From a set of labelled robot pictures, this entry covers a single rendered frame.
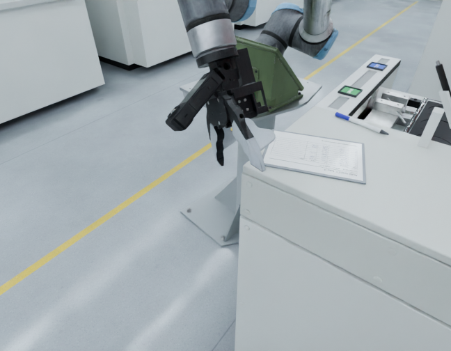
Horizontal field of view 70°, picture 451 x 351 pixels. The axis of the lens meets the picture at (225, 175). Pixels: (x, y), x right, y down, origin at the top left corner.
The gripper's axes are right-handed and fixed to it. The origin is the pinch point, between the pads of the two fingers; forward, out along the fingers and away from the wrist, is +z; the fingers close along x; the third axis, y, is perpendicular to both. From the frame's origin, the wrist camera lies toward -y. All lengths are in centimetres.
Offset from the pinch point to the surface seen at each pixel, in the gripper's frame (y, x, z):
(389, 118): 64, 17, 7
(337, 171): 19.8, -3.1, 7.2
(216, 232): 29, 106, 56
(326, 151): 23.2, 2.5, 4.1
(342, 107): 43.6, 15.1, -1.4
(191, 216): 24, 122, 46
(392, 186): 25.8, -10.2, 11.8
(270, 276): 7.8, 14.1, 32.1
